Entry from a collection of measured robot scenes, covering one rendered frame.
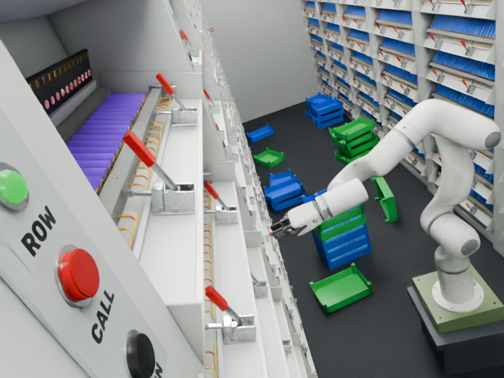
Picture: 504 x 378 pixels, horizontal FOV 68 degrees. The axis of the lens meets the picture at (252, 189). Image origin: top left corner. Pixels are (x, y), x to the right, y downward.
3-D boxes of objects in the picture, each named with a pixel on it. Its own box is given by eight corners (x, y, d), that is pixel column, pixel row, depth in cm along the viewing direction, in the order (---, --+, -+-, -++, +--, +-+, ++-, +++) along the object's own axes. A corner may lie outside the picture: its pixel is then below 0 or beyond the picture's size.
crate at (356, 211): (348, 198, 242) (346, 187, 238) (364, 212, 225) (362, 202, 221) (307, 215, 240) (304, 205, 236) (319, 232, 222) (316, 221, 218)
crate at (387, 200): (385, 197, 283) (375, 199, 284) (382, 175, 273) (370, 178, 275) (397, 220, 257) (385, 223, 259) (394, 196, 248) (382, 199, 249)
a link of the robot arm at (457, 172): (439, 253, 136) (412, 229, 150) (468, 247, 138) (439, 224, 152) (462, 121, 113) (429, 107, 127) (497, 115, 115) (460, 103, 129)
